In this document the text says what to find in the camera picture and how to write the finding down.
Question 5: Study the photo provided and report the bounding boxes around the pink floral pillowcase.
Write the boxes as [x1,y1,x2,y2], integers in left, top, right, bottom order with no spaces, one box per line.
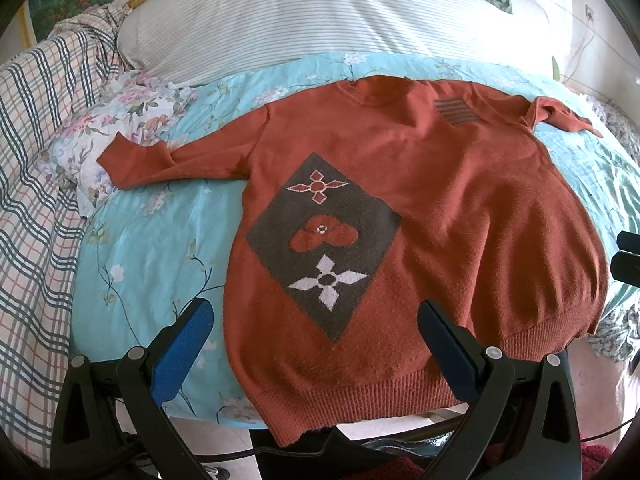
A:
[37,70,198,218]

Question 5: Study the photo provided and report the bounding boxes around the plaid checked blanket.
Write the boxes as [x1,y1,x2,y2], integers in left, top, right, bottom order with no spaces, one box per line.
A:
[1,6,128,466]

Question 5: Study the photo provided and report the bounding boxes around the light blue floral bedsheet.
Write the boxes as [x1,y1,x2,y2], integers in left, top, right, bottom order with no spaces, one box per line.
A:
[72,52,639,428]

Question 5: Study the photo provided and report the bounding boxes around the white striped duvet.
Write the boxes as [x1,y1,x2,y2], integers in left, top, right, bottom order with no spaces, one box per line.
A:
[117,0,560,86]

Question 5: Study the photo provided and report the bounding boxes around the rust orange knit sweater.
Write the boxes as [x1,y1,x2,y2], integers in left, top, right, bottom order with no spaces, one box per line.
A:
[99,76,608,446]

